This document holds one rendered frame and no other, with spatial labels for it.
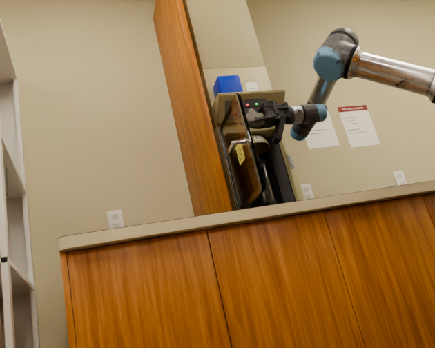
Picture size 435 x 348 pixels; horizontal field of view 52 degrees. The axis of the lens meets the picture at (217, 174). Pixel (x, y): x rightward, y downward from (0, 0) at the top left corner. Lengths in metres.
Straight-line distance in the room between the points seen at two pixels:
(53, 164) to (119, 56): 0.74
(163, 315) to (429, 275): 0.99
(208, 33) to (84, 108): 0.75
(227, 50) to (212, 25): 0.15
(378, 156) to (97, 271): 1.91
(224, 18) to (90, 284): 1.47
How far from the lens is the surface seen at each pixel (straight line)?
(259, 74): 2.19
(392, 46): 3.39
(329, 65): 1.59
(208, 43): 2.22
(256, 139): 2.03
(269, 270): 1.54
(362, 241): 1.72
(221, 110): 1.94
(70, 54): 2.62
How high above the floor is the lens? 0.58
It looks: 19 degrees up
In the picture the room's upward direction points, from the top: 13 degrees counter-clockwise
